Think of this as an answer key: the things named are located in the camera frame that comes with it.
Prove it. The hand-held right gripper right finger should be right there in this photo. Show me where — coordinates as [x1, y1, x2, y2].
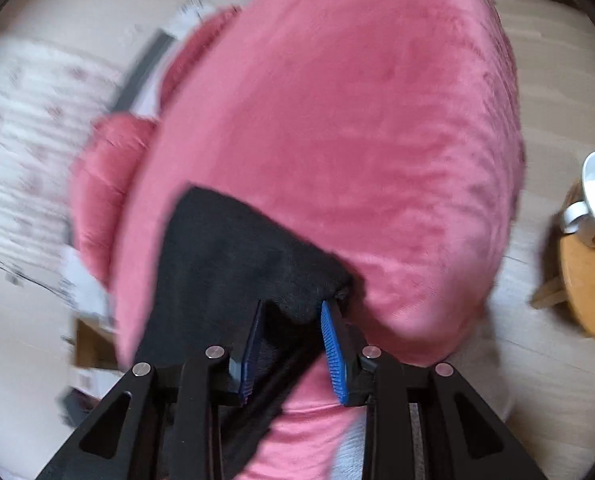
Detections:
[320, 300, 549, 480]

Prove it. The pink pillow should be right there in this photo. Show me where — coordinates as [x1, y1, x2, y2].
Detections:
[70, 114, 158, 291]

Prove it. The pink plush blanket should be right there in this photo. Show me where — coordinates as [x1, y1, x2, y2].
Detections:
[112, 0, 528, 480]

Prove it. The round wooden stool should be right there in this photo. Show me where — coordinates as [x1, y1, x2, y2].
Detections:
[530, 185, 595, 343]

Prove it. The brown cardboard box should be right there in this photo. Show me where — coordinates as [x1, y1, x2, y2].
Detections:
[73, 317, 119, 370]

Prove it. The dark grey bed frame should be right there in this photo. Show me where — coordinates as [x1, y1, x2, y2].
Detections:
[111, 30, 174, 112]

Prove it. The black garment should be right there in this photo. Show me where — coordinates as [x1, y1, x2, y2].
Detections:
[134, 186, 355, 480]

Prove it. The white floral bedding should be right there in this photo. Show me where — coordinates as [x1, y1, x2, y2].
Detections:
[0, 42, 128, 281]

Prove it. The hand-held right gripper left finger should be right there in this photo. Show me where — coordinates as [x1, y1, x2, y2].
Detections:
[34, 300, 264, 480]

